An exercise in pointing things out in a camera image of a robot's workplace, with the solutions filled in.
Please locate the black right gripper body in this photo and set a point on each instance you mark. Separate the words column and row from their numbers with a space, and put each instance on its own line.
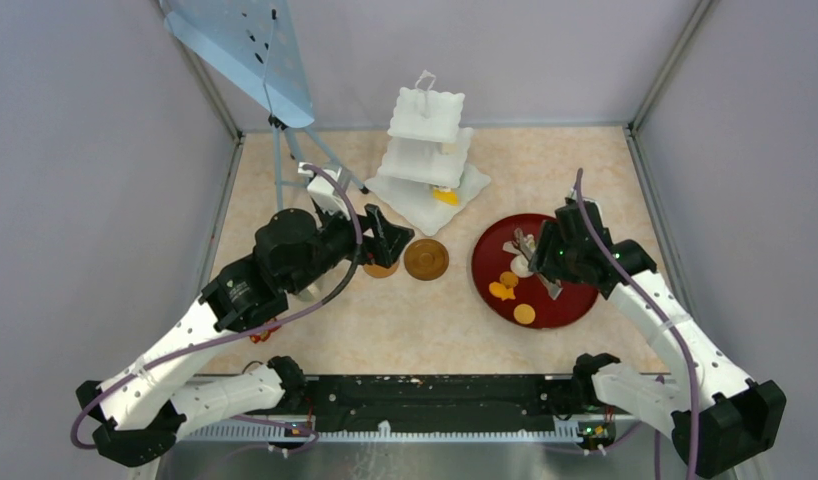
column 556, row 257

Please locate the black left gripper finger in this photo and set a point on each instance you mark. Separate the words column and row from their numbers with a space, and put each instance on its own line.
column 390, row 235
column 383, row 256

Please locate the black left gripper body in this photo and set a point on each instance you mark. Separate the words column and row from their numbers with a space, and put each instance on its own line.
column 345, row 242

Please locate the white strawberry cake slice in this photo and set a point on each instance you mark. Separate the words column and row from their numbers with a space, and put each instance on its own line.
column 526, row 242

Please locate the metal serving tongs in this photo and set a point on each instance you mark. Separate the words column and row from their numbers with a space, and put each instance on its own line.
column 553, row 288

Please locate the white round mousse cake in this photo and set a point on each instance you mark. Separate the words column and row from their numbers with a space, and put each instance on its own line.
column 519, row 266

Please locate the orange chip cookie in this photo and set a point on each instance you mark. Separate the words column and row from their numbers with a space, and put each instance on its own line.
column 509, row 279

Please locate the yellow cake slice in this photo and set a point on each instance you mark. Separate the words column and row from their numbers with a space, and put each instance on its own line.
column 446, row 196

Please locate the round tan biscuit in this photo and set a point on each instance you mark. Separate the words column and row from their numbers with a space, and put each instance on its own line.
column 524, row 314

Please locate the orange fish-shaped cookie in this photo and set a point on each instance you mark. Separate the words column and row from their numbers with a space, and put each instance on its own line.
column 501, row 291

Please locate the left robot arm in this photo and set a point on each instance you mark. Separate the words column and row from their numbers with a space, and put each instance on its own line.
column 143, row 411

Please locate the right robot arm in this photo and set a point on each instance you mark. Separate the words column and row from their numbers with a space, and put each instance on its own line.
column 715, row 414

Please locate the light wooden coaster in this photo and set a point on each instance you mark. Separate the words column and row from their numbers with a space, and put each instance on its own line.
column 379, row 272

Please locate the dark wooden saucer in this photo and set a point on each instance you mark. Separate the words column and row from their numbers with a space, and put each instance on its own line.
column 426, row 259

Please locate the white three-tier cake stand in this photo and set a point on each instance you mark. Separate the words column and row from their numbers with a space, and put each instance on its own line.
column 412, row 166

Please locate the red round tray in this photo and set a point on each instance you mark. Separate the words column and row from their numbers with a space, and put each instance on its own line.
column 488, row 262

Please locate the red snack packet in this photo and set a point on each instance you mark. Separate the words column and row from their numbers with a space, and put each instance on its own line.
column 264, row 333

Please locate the light blue perforated board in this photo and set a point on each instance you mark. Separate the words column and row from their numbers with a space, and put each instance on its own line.
column 252, row 44

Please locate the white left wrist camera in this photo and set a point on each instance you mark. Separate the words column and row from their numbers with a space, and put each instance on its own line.
column 325, row 189

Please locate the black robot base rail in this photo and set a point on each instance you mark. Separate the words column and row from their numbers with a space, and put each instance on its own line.
column 440, row 403

